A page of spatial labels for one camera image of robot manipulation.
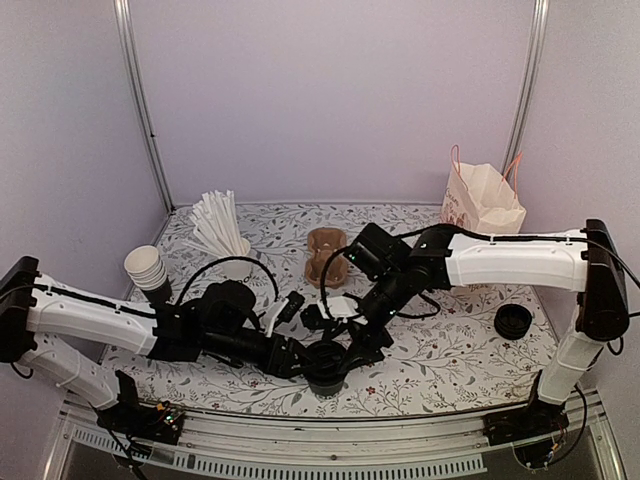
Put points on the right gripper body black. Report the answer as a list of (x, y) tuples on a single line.
[(363, 340)]

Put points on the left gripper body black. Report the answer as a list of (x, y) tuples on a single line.
[(268, 359)]

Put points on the black plastic cup lid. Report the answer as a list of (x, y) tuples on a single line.
[(324, 366)]

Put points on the black white paper cup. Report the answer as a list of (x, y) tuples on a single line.
[(325, 386)]

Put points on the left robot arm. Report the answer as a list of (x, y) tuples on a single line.
[(222, 323)]

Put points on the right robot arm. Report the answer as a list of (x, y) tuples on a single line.
[(445, 256)]

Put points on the paper takeout bag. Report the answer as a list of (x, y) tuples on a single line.
[(480, 199)]

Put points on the white cup holding straws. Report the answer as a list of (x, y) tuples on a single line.
[(239, 270)]

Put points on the floral table mat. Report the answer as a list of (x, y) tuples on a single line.
[(446, 354)]

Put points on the brown cardboard cup carrier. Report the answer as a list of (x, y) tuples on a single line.
[(322, 243)]

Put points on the stack of black lids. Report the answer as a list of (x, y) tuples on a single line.
[(512, 321)]

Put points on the bundle of wrapped straws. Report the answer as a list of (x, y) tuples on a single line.
[(216, 227)]

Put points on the stack of paper cups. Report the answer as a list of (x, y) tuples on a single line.
[(148, 272)]

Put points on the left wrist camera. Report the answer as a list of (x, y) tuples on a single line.
[(281, 311)]

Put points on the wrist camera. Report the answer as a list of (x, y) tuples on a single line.
[(337, 310), (281, 311)]

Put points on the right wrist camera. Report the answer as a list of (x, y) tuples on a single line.
[(337, 310)]

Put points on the front aluminium rail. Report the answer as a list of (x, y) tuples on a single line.
[(222, 445)]

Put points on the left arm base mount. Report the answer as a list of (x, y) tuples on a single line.
[(161, 423)]

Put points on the right aluminium frame post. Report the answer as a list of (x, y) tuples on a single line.
[(531, 69)]

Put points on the aluminium frame post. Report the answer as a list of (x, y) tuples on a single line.
[(132, 66), (531, 69)]

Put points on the left aluminium frame post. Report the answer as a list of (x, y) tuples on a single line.
[(132, 66)]

